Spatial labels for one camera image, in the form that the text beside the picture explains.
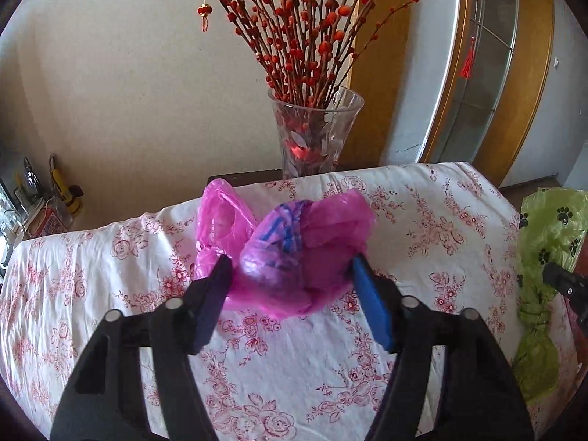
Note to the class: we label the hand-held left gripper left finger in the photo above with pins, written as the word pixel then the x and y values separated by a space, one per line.
pixel 211 308

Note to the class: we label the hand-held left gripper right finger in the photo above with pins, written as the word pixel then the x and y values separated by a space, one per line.
pixel 374 305

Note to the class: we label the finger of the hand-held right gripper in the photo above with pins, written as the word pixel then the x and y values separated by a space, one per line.
pixel 567 282

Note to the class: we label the light green paw-print bag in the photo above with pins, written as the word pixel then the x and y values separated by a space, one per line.
pixel 546 234

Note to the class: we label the pink plastic bag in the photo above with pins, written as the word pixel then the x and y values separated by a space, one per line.
pixel 285 257

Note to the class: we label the floral tablecloth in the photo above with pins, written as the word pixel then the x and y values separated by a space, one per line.
pixel 115 262

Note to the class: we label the dark wooden table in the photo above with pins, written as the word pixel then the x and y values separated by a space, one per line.
pixel 243 177

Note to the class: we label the glass vase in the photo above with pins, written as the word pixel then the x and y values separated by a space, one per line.
pixel 312 142

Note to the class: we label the red patterned box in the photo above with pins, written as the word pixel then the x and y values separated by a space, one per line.
pixel 50 223

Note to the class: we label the wooden framed glass door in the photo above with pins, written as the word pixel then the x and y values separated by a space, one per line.
pixel 528 78

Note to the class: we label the frosted glass door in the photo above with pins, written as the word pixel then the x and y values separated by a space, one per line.
pixel 487 78

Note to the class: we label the red tassel ornament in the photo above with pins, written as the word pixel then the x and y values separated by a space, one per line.
pixel 468 60

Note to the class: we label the red berry branches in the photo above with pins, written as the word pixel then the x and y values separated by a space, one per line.
pixel 294 46

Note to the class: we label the small red lantern ornament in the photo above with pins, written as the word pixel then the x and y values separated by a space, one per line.
pixel 205 10

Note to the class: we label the wooden wall trim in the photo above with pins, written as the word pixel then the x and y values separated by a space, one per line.
pixel 381 101

